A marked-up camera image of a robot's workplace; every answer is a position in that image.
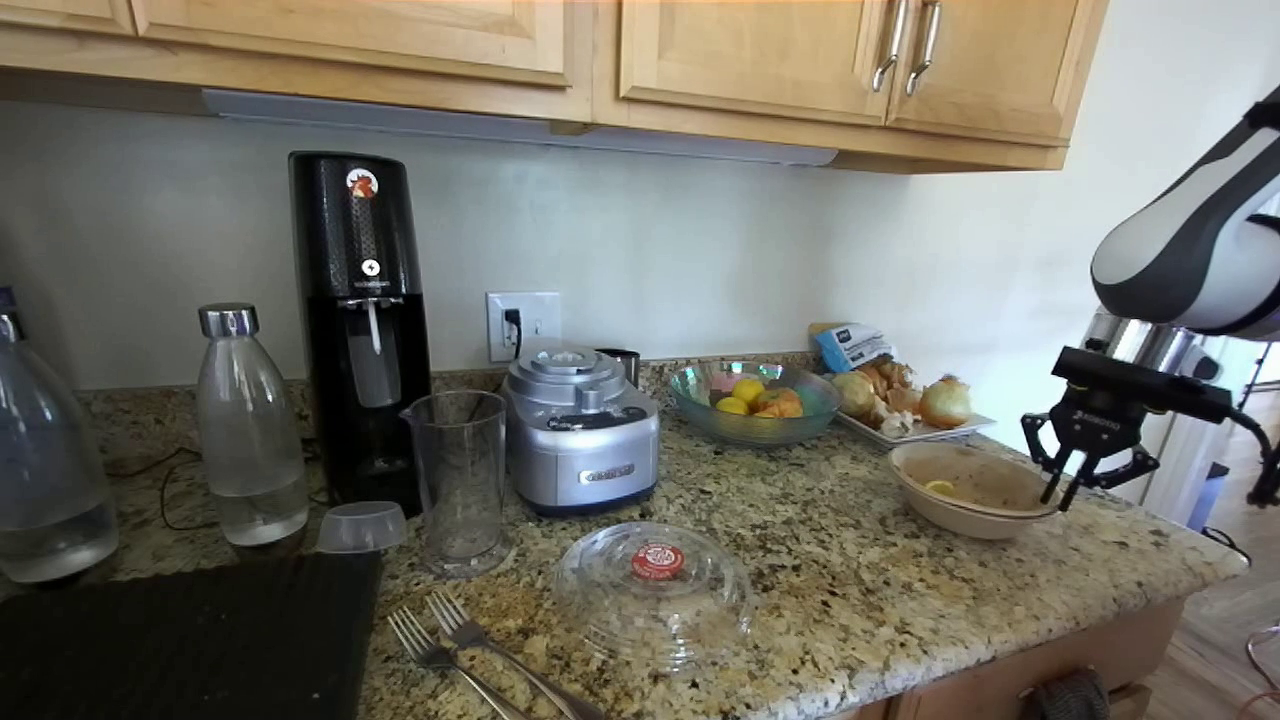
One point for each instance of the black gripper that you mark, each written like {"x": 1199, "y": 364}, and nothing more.
{"x": 1099, "y": 431}

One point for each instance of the beige ceramic bowl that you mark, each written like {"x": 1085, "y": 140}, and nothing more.
{"x": 973, "y": 529}
{"x": 984, "y": 480}

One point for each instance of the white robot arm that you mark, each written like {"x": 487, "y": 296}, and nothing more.
{"x": 1200, "y": 255}

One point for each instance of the large yellow onion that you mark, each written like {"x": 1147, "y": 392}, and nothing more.
{"x": 946, "y": 402}

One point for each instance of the lemon slice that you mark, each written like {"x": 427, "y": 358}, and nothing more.
{"x": 943, "y": 485}

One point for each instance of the white rectangular plate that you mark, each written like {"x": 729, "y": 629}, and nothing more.
{"x": 934, "y": 432}

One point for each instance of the brown shallot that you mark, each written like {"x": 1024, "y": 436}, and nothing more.
{"x": 897, "y": 381}

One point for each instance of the wooden base cabinets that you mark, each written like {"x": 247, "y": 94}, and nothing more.
{"x": 984, "y": 683}

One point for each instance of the blue white snack bag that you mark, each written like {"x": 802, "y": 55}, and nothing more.
{"x": 852, "y": 345}

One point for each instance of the blue-green glass bowl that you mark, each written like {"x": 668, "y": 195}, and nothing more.
{"x": 786, "y": 432}

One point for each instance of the orange fruit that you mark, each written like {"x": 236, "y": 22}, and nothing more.
{"x": 786, "y": 405}

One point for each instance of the yellow lemon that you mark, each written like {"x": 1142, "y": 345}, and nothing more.
{"x": 749, "y": 389}

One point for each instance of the stainless steel cup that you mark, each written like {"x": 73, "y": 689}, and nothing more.
{"x": 624, "y": 361}

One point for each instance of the silver food processor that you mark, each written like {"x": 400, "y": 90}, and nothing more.
{"x": 586, "y": 463}

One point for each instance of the glass lid red knob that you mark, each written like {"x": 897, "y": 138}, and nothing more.
{"x": 600, "y": 587}

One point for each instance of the wooden upper cabinets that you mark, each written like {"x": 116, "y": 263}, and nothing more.
{"x": 745, "y": 55}

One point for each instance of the black power plug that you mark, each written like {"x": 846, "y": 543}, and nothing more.
{"x": 509, "y": 334}

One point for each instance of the clear plastic pitcher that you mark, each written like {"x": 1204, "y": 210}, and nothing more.
{"x": 461, "y": 493}

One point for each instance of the metal fork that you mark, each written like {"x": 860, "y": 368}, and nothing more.
{"x": 423, "y": 647}
{"x": 459, "y": 624}

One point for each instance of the black soda maker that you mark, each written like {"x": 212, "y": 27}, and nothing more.
{"x": 360, "y": 402}

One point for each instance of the small clear bottle silver cap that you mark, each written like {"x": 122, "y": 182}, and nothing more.
{"x": 254, "y": 455}

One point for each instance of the large clear bottle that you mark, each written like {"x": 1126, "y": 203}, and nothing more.
{"x": 44, "y": 493}

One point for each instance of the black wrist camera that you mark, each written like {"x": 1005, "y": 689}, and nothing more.
{"x": 1133, "y": 385}

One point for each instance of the white wall outlet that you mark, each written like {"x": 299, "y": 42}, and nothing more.
{"x": 542, "y": 322}

